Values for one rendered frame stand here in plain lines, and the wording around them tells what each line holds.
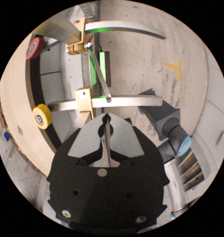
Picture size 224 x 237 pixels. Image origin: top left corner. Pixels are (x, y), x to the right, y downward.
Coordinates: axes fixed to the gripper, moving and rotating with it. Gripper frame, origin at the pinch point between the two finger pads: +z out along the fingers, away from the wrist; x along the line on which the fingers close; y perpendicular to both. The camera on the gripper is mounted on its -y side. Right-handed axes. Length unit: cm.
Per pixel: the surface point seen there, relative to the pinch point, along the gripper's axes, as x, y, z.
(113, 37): 6, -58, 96
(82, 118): -7.6, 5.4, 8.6
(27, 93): -26.9, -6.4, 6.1
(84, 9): -8.6, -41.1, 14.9
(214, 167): 240, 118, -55
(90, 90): -5.6, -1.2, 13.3
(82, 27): -6.0, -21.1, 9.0
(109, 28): 1.0, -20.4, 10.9
